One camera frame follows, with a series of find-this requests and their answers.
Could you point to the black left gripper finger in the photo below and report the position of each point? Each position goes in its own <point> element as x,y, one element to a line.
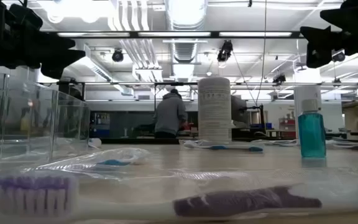
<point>61,63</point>
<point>54,42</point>

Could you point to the clear acrylic organizer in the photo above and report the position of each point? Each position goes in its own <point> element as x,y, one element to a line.
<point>17,124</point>

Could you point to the teal mouthwash bottle white cap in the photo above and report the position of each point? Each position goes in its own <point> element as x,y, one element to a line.
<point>311,133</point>

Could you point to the black ceiling spotlight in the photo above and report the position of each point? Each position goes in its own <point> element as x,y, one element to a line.
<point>117,56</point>
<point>279,79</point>
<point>339,56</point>

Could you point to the black overhead light bar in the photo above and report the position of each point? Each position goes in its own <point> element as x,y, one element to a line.
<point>134,34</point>

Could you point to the blue storage bins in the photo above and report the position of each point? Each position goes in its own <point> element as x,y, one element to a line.
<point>99,132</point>

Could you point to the red storage rack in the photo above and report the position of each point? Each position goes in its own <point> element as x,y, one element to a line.
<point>287,127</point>

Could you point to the grey monitor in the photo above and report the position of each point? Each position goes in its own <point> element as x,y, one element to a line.
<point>238,109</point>

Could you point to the person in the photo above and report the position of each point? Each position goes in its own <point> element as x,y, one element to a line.
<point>169,115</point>

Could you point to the white wipes canister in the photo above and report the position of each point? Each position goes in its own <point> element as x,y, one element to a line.
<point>214,112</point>

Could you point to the purple white wrapped toothbrush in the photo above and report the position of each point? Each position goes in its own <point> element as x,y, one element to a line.
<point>244,202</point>

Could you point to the black hanging camera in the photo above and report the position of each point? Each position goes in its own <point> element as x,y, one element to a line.
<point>225,51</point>

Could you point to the black aluminium table frame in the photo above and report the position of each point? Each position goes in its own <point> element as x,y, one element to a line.
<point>135,140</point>

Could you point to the silver ventilation duct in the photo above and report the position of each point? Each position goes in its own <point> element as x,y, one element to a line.
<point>185,49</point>

